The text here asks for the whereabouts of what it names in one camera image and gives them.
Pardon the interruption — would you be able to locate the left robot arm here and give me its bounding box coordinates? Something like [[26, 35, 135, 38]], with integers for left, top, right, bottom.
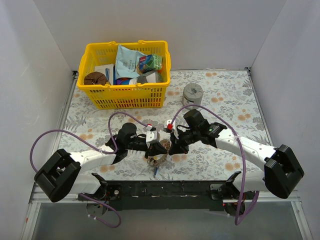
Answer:
[[34, 122, 168, 203]]

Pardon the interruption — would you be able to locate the white blue box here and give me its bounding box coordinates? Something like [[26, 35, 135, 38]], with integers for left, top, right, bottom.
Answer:
[[94, 64, 115, 85]]

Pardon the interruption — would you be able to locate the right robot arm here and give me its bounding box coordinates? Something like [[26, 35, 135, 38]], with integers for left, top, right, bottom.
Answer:
[[163, 109, 305, 199]]

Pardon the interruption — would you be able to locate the brown round pouch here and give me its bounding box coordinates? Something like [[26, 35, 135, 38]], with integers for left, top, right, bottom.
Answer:
[[83, 71, 109, 86]]

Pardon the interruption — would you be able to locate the metal key organiser ring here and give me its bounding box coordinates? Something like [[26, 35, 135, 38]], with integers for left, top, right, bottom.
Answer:
[[146, 139, 171, 166]]

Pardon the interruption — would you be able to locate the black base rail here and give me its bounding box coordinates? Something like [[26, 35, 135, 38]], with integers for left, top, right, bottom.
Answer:
[[77, 180, 240, 214]]

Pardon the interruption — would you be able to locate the floral table mat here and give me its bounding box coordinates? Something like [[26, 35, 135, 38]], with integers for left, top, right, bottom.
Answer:
[[59, 70, 271, 181]]

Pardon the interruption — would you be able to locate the blue green sponge pack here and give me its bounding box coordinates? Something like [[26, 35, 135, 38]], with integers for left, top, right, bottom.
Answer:
[[138, 54, 163, 74]]

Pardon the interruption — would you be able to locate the yellow plastic shopping basket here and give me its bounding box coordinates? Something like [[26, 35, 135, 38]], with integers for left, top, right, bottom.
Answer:
[[77, 40, 171, 110]]

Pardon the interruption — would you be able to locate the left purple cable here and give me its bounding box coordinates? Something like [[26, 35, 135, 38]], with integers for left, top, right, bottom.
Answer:
[[29, 111, 153, 228]]

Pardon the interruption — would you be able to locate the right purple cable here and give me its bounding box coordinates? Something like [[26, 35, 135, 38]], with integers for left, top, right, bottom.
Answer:
[[171, 104, 261, 226]]

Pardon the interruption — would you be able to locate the light blue chips bag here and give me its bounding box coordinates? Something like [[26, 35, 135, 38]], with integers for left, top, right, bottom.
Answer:
[[115, 44, 146, 80]]

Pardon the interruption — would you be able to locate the purple cable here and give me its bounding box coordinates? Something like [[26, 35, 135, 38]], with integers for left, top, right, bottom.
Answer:
[[171, 104, 261, 226], [29, 111, 153, 228]]

